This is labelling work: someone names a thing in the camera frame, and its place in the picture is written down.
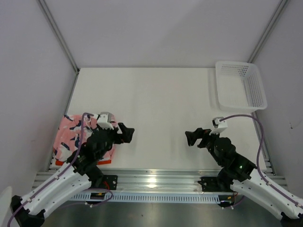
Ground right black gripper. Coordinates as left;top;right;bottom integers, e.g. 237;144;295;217
185;128;223;166

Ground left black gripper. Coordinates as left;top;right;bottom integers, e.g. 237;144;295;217
98;122;134;159

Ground pink patterned shorts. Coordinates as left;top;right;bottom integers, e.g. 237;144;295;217
53;112;117;166

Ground orange shorts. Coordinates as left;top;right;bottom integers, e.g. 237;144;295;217
54;159;112;166

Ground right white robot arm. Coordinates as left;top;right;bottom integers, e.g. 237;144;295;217
185;128;303;227

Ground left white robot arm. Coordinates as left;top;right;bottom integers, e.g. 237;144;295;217
7;122;135;227

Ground white plastic basket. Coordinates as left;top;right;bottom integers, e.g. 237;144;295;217
215;61;267;113

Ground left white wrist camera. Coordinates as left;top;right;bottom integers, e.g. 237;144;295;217
97;112;114;130

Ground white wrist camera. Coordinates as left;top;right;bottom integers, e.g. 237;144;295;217
97;112;114;130
210;117;228;135

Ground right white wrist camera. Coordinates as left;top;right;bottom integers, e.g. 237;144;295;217
210;117;228;135

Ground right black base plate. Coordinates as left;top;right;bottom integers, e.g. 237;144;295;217
197;176;232;192

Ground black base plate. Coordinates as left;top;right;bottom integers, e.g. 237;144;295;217
197;176;232;192
91;175;118;191

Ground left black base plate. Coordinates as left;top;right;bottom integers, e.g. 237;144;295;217
91;175;118;191

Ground aluminium mounting rail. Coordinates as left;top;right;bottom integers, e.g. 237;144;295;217
33;168;291;195

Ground slotted cable duct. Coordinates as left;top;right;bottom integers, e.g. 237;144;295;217
70;192;233;204

